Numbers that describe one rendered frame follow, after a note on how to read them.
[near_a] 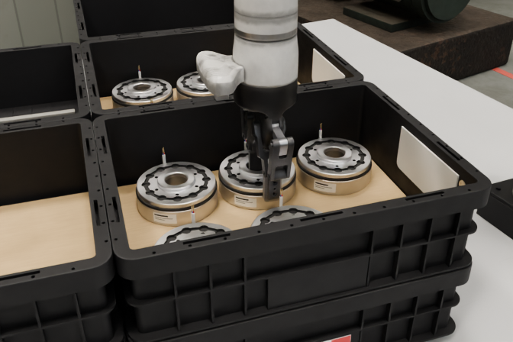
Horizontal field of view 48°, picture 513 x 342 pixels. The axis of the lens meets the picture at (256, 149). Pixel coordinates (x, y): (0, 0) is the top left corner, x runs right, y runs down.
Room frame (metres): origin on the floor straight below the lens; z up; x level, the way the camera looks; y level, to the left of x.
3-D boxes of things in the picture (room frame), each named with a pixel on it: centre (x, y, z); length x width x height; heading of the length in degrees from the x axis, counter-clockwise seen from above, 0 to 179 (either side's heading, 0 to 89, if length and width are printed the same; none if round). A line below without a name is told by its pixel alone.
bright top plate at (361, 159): (0.69, -0.11, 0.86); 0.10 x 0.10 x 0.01
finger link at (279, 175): (0.58, -0.02, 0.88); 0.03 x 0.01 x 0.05; 18
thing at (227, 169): (0.66, 0.00, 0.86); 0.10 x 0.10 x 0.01
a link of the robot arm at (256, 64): (0.62, 0.01, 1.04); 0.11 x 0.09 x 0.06; 108
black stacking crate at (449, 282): (0.59, -0.02, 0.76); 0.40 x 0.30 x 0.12; 108
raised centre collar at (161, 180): (0.62, 0.10, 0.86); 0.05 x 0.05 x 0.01
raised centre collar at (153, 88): (0.91, 0.20, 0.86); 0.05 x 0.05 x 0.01
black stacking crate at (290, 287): (0.59, -0.02, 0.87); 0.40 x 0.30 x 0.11; 108
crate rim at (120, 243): (0.59, -0.02, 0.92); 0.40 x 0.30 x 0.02; 108
